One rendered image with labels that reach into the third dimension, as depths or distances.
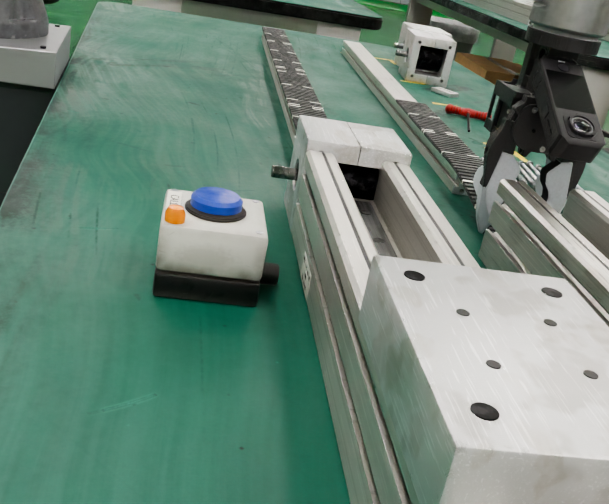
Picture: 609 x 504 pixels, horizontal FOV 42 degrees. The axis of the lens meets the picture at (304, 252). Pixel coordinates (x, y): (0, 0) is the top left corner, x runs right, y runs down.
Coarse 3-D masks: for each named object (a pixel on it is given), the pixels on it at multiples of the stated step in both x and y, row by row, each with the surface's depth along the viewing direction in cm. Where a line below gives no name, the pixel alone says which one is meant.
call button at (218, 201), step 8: (200, 192) 60; (208, 192) 60; (216, 192) 61; (224, 192) 61; (232, 192) 61; (192, 200) 60; (200, 200) 59; (208, 200) 59; (216, 200) 59; (224, 200) 59; (232, 200) 60; (240, 200) 60; (200, 208) 59; (208, 208) 59; (216, 208) 59; (224, 208) 59; (232, 208) 59; (240, 208) 60
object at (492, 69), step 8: (456, 56) 482; (464, 56) 468; (472, 56) 475; (480, 56) 481; (464, 64) 466; (472, 64) 453; (480, 64) 448; (488, 64) 456; (496, 64) 462; (504, 64) 469; (512, 64) 475; (480, 72) 440; (488, 72) 432; (496, 72) 432; (504, 72) 436; (512, 72) 442; (488, 80) 434; (504, 80) 435
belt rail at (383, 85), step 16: (352, 48) 173; (352, 64) 169; (368, 64) 157; (368, 80) 151; (384, 80) 144; (384, 96) 140; (400, 96) 132; (400, 112) 125; (416, 128) 115; (416, 144) 114; (432, 160) 106; (448, 176) 99; (464, 192) 97
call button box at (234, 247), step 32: (192, 192) 64; (160, 224) 57; (192, 224) 57; (224, 224) 59; (256, 224) 60; (160, 256) 58; (192, 256) 58; (224, 256) 58; (256, 256) 58; (160, 288) 59; (192, 288) 59; (224, 288) 59; (256, 288) 59
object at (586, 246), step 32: (512, 192) 72; (576, 192) 76; (512, 224) 71; (544, 224) 65; (576, 224) 74; (608, 224) 69; (480, 256) 78; (512, 256) 72; (544, 256) 64; (576, 256) 59; (608, 256) 68; (576, 288) 59; (608, 288) 54; (608, 320) 55
